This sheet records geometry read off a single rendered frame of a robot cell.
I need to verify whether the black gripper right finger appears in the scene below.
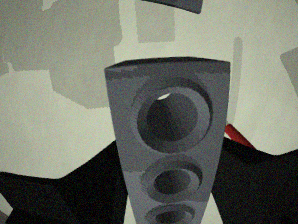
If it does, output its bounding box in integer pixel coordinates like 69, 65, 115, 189
210, 137, 298, 224

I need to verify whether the red peg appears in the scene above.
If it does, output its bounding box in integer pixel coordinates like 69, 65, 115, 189
225, 124, 254, 149

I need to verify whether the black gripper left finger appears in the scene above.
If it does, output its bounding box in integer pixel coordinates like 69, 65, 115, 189
0, 140, 128, 224

